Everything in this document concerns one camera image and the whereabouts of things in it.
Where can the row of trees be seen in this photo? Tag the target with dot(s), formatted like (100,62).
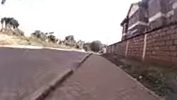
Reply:
(67,40)

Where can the red brick path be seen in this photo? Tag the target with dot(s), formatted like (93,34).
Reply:
(104,88)

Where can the grey kerb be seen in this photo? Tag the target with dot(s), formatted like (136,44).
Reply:
(56,81)

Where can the brick building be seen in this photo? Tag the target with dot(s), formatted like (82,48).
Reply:
(138,19)

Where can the pale kerb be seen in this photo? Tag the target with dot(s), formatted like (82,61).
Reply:
(26,47)

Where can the weedy dirt strip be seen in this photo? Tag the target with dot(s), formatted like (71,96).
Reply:
(159,78)

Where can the grey asphalt road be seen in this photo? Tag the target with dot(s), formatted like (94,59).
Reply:
(12,71)

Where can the dry grass verge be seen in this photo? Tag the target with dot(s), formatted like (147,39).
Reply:
(3,39)

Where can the brown brick wall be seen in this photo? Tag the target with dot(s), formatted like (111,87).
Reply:
(168,44)

